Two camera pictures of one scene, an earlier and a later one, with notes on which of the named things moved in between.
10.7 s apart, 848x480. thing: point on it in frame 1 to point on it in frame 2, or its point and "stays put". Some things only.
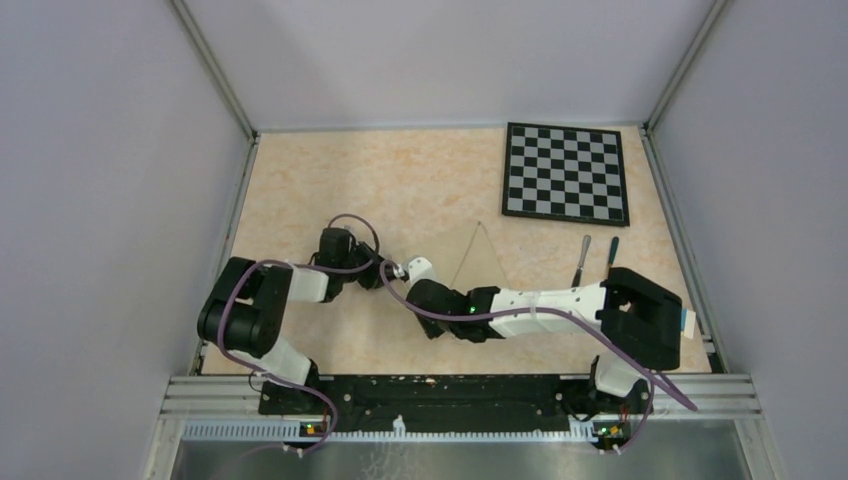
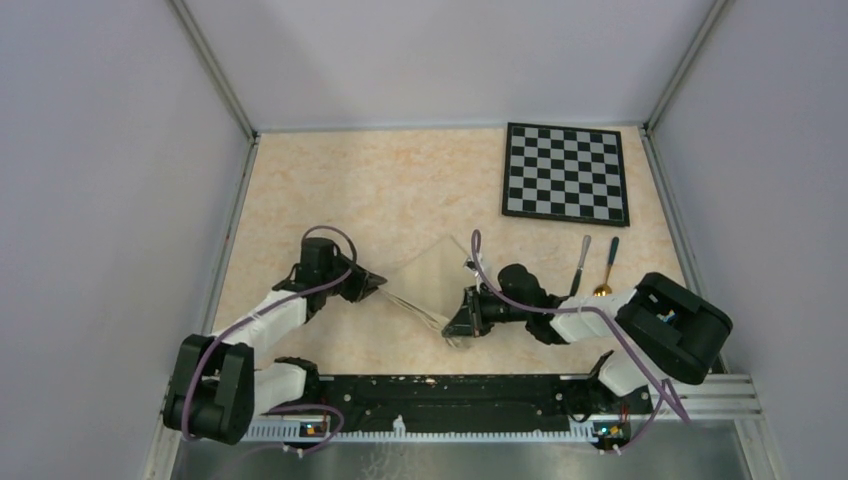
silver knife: x=585 y=247 stays put
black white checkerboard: x=563 y=172 stays put
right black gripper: x=430 y=329 to x=470 y=315
